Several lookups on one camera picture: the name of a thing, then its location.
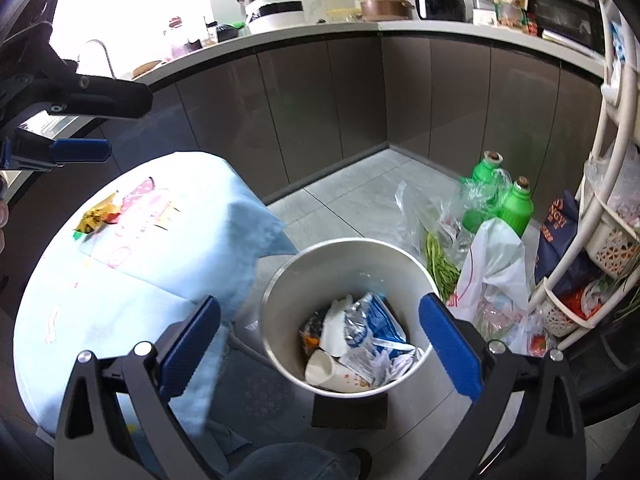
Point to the grey kitchen countertop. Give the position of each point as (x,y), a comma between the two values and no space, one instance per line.
(450,27)

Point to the blue printed tablecloth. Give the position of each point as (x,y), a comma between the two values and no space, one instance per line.
(175,250)

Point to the person's denim trouser leg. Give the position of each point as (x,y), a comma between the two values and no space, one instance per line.
(285,462)

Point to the metal faucet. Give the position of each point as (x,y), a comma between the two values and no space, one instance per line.
(100,55)

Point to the thin green plant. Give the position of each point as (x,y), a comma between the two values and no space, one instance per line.
(631,307)

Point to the white woven basket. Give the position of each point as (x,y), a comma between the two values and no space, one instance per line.
(612,250)
(557,317)

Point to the bunch of green beans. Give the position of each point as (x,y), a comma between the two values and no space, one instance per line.
(440,265)

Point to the white printed sachet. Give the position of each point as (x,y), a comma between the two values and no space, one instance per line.
(357,365)

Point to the white trash bin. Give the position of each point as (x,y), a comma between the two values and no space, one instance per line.
(345,265)

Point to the dark base cabinets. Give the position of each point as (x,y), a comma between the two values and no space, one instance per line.
(325,100)

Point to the clear plastic bag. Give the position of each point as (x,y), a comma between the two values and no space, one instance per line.
(425,215)

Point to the crumpled white paper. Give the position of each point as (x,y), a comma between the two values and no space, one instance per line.
(395,362)

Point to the white bag with red print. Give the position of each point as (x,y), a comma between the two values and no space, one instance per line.
(492,270)

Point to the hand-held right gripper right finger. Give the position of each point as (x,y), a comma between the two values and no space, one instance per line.
(450,345)

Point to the white storage rack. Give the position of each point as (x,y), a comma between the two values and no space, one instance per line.
(622,110)

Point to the pink plastic item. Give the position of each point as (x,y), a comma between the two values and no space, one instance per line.
(175,35)

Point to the small white box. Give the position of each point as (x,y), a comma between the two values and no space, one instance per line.
(482,16)

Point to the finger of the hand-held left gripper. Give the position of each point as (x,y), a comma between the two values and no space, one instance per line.
(82,150)
(110,97)

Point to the brown cooking pot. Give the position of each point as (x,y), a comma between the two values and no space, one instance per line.
(382,7)

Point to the black air fryer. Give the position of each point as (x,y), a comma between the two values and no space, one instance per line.
(440,0)

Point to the black microwave oven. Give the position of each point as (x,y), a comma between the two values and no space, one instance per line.
(565,17)

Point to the white rice cooker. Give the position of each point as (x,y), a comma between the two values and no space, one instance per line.
(275,12)

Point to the green plastic bottle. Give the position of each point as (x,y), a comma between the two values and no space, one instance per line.
(517,207)
(482,180)

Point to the translucent plastic bag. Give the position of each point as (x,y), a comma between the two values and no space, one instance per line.
(615,180)

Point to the yellow crumpled wrapper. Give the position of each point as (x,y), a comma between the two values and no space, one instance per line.
(95,217)

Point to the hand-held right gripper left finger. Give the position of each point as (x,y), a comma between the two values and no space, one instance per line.
(190,350)

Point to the white paper cup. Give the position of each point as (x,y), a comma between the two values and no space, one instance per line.
(322,367)

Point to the orange snack bag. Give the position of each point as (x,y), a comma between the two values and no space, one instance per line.
(311,337)

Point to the green printed food bag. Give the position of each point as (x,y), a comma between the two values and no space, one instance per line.
(510,2)

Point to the red packet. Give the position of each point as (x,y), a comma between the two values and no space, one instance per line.
(580,302)

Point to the black box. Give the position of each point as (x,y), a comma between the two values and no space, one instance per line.
(227,32)

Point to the brown wooden board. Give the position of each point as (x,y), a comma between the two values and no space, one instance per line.
(147,67)

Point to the blue plastic packet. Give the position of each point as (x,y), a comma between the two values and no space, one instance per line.
(382,322)

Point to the white plastic bag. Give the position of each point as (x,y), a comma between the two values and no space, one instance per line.
(335,327)

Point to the dark blue bag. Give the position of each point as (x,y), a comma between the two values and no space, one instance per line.
(557,230)

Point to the dark brown block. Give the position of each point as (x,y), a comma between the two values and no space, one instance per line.
(350,412)

